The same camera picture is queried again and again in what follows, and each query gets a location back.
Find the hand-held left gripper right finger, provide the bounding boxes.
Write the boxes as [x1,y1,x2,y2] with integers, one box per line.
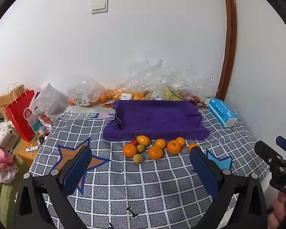
[189,145,268,229]

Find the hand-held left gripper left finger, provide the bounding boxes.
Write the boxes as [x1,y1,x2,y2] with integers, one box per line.
[14,145,93,229]

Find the large orange mandarin green stem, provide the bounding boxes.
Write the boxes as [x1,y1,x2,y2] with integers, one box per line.
[166,140,182,154]

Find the rough-skinned orange mandarin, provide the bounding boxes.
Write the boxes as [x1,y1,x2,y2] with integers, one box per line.
[148,145,164,160]

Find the yellow-orange mango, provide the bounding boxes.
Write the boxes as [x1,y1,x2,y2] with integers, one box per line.
[136,135,150,146]

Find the bagged small red fruits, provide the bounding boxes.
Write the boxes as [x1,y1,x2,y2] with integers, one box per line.
[181,92,205,103]

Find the person's right hand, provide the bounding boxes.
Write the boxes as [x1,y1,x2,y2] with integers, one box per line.
[268,191,286,229]

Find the wooden nightstand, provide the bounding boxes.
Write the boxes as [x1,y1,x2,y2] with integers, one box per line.
[13,134,48,167]

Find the printed plastic bag red logo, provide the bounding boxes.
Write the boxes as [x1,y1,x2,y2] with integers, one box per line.
[30,113,53,134]

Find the grey checked blanket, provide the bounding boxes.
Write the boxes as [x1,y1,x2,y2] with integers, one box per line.
[29,110,273,229]

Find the white carton orange print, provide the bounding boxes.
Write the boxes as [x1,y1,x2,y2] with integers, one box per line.
[63,102,116,115]

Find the blue tissue box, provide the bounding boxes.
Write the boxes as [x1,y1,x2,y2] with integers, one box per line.
[207,98,239,128]

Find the purple towel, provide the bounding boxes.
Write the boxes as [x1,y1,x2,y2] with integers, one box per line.
[102,100,210,142]

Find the green cloth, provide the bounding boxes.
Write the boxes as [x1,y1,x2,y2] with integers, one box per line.
[0,155,27,220]

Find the white plastic bag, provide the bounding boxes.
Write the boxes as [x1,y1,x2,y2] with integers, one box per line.
[29,83,69,124]

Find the pink cloth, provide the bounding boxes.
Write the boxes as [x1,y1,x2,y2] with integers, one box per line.
[0,136,19,184]

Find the red paper bag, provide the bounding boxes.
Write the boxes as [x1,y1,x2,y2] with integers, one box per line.
[5,83,36,143]

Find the crumpled translucent plastic bag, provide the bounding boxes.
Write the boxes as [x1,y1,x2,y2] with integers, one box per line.
[67,75,105,106]

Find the yellow fruit bunch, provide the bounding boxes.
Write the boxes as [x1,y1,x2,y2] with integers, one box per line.
[163,87,182,101]

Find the white floral cloth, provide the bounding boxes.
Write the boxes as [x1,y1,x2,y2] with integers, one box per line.
[0,117,21,155]

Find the labelled bag of mandarins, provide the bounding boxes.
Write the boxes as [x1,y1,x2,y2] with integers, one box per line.
[95,86,148,103]

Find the large clear plastic bag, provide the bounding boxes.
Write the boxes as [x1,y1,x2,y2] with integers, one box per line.
[124,58,218,102]

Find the thin black cable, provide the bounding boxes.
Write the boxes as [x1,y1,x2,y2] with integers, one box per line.
[191,100,209,110]

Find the brown wooden door frame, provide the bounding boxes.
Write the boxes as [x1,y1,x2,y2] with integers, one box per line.
[217,0,237,101]

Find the white light switch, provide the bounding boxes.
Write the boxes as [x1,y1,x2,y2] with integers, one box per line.
[91,0,108,14]

